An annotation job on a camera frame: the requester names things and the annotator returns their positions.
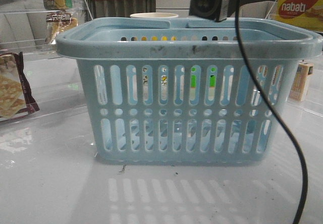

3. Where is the colourful rubik's cube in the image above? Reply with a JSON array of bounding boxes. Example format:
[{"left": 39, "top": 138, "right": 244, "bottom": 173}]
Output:
[{"left": 190, "top": 66, "right": 217, "bottom": 88}]

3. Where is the light blue plastic basket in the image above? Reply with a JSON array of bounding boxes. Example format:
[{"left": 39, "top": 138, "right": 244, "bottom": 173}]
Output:
[{"left": 55, "top": 17, "right": 323, "bottom": 167}]

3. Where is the yellow nabati wafer box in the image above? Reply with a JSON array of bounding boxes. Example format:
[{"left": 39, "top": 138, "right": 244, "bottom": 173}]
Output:
[{"left": 272, "top": 0, "right": 322, "bottom": 32}]

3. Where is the clear acrylic shelf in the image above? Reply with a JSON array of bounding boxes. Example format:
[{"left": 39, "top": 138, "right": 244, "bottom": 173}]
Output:
[
  {"left": 262, "top": 0, "right": 323, "bottom": 120},
  {"left": 1, "top": 0, "right": 85, "bottom": 131}
]

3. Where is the beige small snack box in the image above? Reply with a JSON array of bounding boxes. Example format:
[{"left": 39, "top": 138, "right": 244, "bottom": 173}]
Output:
[{"left": 289, "top": 63, "right": 314, "bottom": 101}]

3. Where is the left clear acrylic shelf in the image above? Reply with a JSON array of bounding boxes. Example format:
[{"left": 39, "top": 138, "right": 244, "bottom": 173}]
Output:
[{"left": 1, "top": 0, "right": 85, "bottom": 131}]

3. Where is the black cable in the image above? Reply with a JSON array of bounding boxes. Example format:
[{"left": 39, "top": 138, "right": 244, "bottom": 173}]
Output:
[{"left": 235, "top": 0, "right": 309, "bottom": 224}]

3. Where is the brown cracker snack bag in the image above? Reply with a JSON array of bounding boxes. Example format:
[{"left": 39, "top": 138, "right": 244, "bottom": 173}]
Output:
[{"left": 1, "top": 52, "right": 39, "bottom": 122}]

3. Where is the right clear acrylic shelf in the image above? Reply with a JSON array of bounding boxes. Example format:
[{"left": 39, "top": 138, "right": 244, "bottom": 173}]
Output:
[{"left": 262, "top": 0, "right": 323, "bottom": 120}]

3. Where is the packaged bread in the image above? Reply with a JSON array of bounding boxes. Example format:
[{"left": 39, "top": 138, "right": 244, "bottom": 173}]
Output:
[{"left": 45, "top": 10, "right": 78, "bottom": 45}]

